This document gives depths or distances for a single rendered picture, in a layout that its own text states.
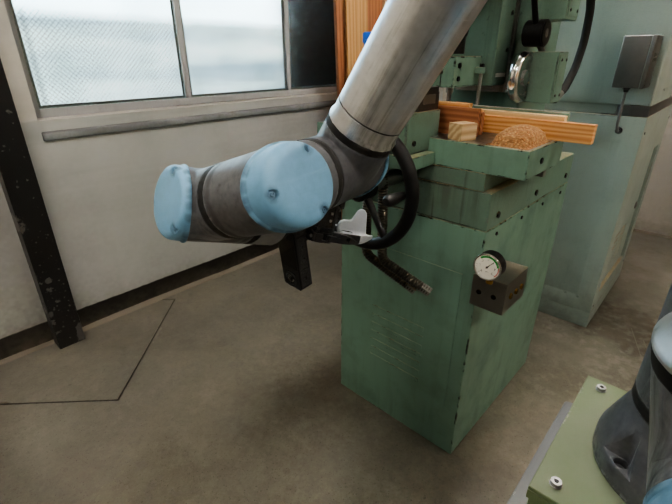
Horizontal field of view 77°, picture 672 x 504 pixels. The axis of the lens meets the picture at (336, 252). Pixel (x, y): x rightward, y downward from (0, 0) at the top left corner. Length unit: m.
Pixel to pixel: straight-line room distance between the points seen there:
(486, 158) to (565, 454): 0.60
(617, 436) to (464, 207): 0.59
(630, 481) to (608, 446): 0.04
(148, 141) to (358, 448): 1.47
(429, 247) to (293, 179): 0.72
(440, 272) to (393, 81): 0.71
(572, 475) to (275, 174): 0.46
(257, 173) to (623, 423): 0.48
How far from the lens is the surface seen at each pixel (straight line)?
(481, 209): 1.01
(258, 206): 0.42
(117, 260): 2.09
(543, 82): 1.26
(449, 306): 1.14
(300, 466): 1.37
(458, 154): 1.01
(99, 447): 1.58
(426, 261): 1.12
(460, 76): 1.16
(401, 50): 0.47
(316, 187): 0.44
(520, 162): 0.95
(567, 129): 1.08
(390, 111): 0.49
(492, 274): 0.97
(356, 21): 2.61
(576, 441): 0.64
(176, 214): 0.51
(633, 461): 0.58
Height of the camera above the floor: 1.08
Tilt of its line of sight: 25 degrees down
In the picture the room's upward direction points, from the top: straight up
